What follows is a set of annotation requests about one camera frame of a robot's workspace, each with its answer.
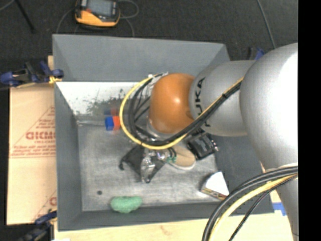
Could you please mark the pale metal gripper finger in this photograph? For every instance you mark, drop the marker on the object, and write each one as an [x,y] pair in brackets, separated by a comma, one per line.
[149,163]
[146,175]

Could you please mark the black sunglasses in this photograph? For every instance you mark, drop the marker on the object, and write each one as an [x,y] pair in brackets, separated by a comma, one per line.
[133,157]

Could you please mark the tan and white shoe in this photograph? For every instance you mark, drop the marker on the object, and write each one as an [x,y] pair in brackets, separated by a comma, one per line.
[184,158]

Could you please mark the green sponge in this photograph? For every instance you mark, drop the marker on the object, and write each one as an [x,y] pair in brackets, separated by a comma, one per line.
[126,204]

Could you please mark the grey metal bin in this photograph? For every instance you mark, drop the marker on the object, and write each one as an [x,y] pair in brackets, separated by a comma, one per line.
[105,159]

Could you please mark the blue and orange block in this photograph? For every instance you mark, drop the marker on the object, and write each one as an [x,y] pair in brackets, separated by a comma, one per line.
[112,123]

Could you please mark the white box with printed side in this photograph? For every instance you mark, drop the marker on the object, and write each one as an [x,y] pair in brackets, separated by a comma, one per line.
[217,183]

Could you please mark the brown cardboard board red print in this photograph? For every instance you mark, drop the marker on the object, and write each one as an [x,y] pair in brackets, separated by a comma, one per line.
[30,164]

